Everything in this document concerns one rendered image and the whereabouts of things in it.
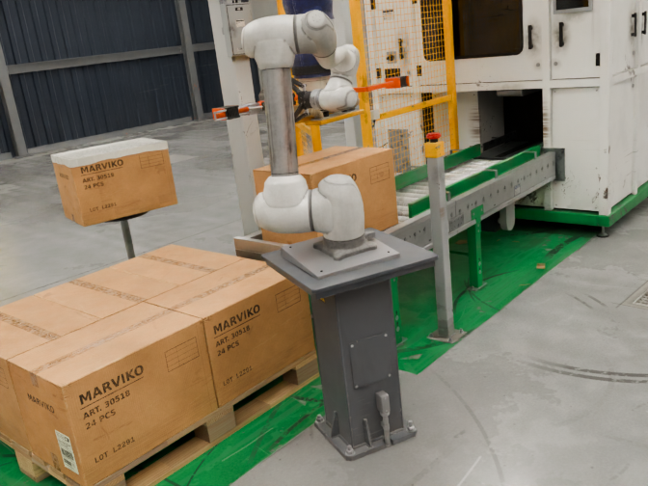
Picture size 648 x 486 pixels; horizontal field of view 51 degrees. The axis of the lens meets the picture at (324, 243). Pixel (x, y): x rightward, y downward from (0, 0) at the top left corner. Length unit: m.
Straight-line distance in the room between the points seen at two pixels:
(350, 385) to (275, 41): 1.26
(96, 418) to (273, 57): 1.38
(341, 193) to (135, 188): 2.13
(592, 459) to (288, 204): 1.41
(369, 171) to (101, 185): 1.67
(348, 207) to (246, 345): 0.82
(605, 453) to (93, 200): 3.00
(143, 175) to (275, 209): 1.98
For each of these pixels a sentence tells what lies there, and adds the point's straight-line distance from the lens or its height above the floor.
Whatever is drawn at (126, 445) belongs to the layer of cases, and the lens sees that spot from 2.63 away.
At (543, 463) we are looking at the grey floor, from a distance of 2.65.
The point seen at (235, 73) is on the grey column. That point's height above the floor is 1.37.
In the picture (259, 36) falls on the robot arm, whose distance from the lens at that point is 2.41.
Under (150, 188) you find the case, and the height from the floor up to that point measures 0.75.
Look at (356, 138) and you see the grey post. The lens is 6.44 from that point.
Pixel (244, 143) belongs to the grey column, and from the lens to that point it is 4.29.
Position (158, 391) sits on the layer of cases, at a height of 0.35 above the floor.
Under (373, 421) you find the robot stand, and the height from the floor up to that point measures 0.10.
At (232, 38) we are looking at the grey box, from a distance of 4.18.
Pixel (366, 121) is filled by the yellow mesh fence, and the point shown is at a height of 0.99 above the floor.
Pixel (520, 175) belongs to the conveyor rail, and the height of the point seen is 0.55.
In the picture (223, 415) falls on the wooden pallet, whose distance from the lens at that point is 2.88.
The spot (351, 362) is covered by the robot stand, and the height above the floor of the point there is 0.38.
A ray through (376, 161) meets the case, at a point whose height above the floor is 0.91.
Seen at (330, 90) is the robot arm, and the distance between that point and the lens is 2.92.
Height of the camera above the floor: 1.54
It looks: 17 degrees down
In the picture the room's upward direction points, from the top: 7 degrees counter-clockwise
